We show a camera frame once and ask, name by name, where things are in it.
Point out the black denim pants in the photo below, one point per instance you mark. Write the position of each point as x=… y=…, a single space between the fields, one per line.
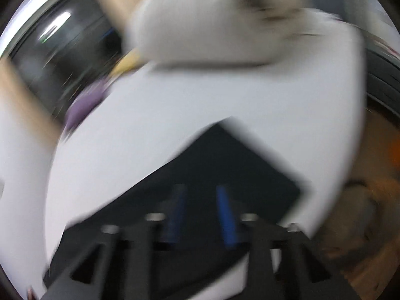
x=234 y=162

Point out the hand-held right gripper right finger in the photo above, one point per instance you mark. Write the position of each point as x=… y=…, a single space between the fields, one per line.
x=226 y=217

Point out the yellow pillow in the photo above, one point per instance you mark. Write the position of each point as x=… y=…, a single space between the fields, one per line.
x=128 y=64

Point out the white bed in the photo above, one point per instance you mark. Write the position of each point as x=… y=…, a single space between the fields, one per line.
x=156 y=115

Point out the purple pillow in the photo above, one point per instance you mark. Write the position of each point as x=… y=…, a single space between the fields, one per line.
x=84 y=106

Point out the white bolster pillow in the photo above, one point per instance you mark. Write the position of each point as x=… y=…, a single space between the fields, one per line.
x=193 y=28

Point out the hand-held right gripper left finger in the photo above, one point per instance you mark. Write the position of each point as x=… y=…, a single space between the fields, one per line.
x=175 y=214

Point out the glass balcony door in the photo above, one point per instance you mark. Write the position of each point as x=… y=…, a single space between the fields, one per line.
x=62 y=65

